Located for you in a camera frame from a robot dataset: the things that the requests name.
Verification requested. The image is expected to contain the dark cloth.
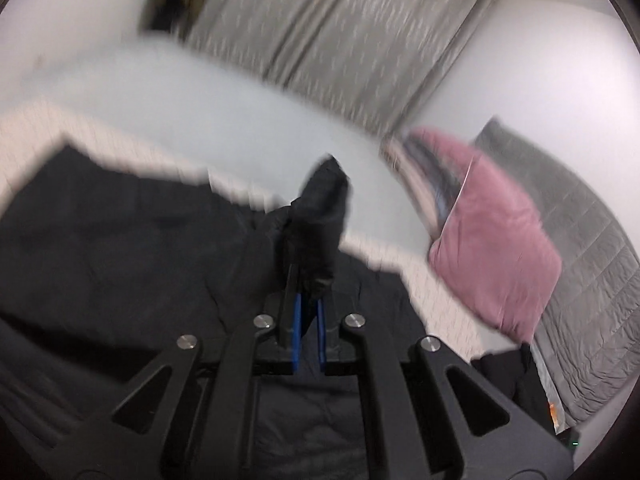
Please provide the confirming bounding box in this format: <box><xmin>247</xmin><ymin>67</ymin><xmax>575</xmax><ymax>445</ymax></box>
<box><xmin>470</xmin><ymin>345</ymin><xmax>556</xmax><ymax>436</ymax></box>

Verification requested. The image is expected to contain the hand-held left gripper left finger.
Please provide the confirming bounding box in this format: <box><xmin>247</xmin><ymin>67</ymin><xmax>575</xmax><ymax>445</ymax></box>
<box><xmin>65</xmin><ymin>264</ymin><xmax>306</xmax><ymax>480</ymax></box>

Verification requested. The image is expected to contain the stack of folded clothes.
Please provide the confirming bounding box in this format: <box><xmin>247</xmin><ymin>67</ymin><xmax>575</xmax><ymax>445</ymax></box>
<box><xmin>382</xmin><ymin>127</ymin><xmax>476</xmax><ymax>238</ymax></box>

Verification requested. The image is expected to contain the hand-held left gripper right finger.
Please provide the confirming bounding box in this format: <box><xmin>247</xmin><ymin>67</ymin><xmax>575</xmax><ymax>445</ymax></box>
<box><xmin>313</xmin><ymin>296</ymin><xmax>574</xmax><ymax>480</ymax></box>

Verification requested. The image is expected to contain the pink pillow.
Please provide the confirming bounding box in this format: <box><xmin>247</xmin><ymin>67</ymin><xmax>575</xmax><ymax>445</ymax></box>
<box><xmin>427</xmin><ymin>127</ymin><xmax>563</xmax><ymax>343</ymax></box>

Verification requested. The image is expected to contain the light grey fleece blanket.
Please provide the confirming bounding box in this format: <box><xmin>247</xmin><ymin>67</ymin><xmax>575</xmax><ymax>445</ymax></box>
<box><xmin>0</xmin><ymin>40</ymin><xmax>436</xmax><ymax>241</ymax></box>

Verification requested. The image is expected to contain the grey star print curtain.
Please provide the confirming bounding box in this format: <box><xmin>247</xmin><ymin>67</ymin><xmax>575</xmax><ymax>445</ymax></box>
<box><xmin>187</xmin><ymin>0</ymin><xmax>501</xmax><ymax>136</ymax></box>

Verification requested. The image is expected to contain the grey quilted blanket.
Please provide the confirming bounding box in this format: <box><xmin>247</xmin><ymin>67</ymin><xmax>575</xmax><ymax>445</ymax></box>
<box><xmin>472</xmin><ymin>117</ymin><xmax>640</xmax><ymax>428</ymax></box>

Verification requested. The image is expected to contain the black puffer jacket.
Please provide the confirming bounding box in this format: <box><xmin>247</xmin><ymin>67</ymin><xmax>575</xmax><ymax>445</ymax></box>
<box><xmin>0</xmin><ymin>144</ymin><xmax>436</xmax><ymax>480</ymax></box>

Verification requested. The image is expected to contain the olive hanging coat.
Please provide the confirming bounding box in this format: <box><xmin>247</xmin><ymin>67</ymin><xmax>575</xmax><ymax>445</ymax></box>
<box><xmin>142</xmin><ymin>0</ymin><xmax>216</xmax><ymax>41</ymax></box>

